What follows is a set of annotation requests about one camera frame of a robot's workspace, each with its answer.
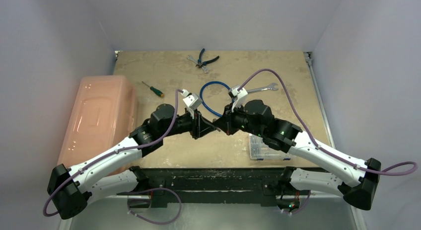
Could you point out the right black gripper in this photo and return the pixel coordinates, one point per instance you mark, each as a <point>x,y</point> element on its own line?
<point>228,119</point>

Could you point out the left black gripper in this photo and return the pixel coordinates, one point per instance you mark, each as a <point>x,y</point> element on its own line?
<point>206,127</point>

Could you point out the blue cable lock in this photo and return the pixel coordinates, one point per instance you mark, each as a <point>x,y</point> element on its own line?
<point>214,95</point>

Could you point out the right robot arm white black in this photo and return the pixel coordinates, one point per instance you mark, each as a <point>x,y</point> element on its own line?
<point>354,179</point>

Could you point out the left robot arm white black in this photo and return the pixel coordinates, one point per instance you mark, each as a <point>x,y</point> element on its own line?
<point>69,188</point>

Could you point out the clear plastic screw box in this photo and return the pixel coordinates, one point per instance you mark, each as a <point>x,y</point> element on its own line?
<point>260,151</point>

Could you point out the small silver wrench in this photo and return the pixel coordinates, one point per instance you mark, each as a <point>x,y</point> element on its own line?
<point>195,61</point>

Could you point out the large silver open wrench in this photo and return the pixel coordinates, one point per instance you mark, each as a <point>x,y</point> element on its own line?
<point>270,87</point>

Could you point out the pink plastic storage box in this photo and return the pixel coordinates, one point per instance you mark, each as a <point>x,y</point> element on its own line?
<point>104,113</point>

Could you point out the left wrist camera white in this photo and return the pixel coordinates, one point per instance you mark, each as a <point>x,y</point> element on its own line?
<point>191,100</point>

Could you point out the green handled screwdriver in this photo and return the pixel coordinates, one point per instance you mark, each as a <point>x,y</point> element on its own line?
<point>156,91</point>

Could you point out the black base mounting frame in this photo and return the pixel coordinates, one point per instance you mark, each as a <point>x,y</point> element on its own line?
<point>255,185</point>

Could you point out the aluminium rail frame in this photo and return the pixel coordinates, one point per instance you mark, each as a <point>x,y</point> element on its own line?
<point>309,61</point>

